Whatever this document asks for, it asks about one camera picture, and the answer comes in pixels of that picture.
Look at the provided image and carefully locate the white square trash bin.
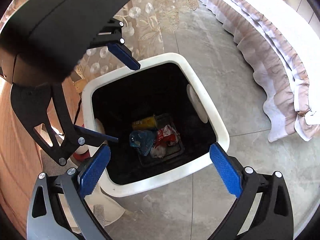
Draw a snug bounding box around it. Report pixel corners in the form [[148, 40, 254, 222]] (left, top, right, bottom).
[[81, 53, 230, 198]]

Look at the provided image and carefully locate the red white slipper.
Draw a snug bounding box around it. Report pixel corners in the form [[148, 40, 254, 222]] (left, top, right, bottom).
[[71, 145, 90, 166]]

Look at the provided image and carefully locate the embroidered beige tablecloth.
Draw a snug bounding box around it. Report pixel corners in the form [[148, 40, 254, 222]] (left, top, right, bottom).
[[0, 0, 200, 81]]

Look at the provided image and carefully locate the blue snack wrapper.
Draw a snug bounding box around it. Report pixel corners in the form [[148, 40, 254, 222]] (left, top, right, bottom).
[[129, 130, 156, 156]]

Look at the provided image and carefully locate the white paper on floor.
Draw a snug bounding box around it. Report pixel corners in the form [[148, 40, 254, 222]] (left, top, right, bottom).
[[59, 186, 125, 233]]

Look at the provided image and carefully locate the white crumpled wrapper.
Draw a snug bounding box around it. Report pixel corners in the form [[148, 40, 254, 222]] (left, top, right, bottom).
[[150, 145, 167, 158]]

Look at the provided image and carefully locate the red snack wrapper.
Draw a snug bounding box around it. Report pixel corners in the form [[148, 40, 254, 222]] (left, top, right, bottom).
[[155, 125, 178, 147]]

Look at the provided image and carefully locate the bed with ruffled skirt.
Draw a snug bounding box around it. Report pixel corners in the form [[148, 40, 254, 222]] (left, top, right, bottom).
[[200, 0, 319, 142]]

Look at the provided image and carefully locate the black cable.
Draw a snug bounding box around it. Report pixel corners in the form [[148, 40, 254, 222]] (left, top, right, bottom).
[[73, 98, 83, 126]]

